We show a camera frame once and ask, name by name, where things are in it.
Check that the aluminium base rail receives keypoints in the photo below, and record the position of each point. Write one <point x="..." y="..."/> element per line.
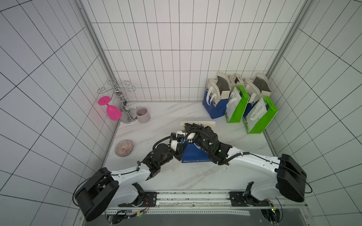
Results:
<point x="203" y="202"/>

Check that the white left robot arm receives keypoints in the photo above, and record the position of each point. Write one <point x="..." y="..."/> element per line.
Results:
<point x="105" y="188"/>

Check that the navy beige small bag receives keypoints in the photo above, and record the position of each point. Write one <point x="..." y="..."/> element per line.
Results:
<point x="235" y="79"/>

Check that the large blue beige cheerful bag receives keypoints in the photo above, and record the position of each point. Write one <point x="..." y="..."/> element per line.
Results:
<point x="217" y="95"/>

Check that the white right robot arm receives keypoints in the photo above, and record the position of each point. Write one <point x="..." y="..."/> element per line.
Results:
<point x="285" y="176"/>

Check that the glass dish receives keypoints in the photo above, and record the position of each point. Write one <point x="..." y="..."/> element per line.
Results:
<point x="124" y="148"/>

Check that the green white bag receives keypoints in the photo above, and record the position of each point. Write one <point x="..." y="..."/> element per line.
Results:
<point x="237" y="104"/>
<point x="258" y="115"/>

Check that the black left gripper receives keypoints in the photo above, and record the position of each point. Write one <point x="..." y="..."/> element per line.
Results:
<point x="179" y="151"/>

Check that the metal wire rack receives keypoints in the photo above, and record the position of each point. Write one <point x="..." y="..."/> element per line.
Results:
<point x="129" y="114"/>

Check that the pale pink ceramic cup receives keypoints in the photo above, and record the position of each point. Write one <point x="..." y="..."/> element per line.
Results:
<point x="143" y="115"/>

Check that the blue beige takeout bag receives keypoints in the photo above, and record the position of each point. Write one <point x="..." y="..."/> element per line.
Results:
<point x="256" y="89"/>

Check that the pink plastic goblet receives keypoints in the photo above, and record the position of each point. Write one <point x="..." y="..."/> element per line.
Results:
<point x="112" y="111"/>

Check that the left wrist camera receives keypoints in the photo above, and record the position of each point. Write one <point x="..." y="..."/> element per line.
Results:
<point x="175" y="139"/>

